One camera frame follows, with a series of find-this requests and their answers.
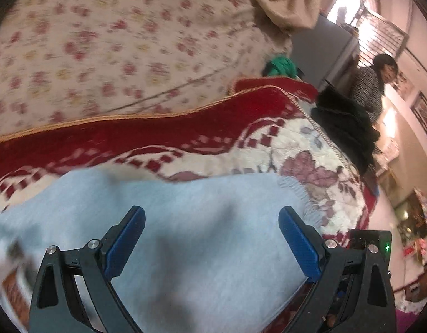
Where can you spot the red floral blanket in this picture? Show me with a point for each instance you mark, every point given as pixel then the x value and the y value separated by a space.
pixel 234 118

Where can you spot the window with metal grille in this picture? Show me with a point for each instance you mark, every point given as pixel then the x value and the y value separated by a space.
pixel 379 31

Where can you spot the framed wall picture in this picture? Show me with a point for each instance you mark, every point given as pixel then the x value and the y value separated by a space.
pixel 425 116

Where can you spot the pink floral bed sheet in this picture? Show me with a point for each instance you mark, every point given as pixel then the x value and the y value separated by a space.
pixel 112 41

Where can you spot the cluttered shelf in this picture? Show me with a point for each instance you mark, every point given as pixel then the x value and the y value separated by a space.
pixel 416 222

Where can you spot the green cloth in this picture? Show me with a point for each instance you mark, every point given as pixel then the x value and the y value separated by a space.
pixel 282 66

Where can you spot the black coat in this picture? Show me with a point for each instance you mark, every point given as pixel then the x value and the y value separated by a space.
pixel 345 125

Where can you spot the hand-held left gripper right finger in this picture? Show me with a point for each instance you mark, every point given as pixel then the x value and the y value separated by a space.
pixel 298 242

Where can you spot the light blue towel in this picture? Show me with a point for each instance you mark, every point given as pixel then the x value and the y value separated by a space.
pixel 199 242

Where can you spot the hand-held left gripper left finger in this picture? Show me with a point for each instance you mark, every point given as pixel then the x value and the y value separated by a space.
pixel 125 242

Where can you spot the small wall picture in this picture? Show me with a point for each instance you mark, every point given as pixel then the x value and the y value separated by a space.
pixel 404 85

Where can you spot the grey cabinet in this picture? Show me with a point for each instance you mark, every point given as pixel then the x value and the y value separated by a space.
pixel 321 52

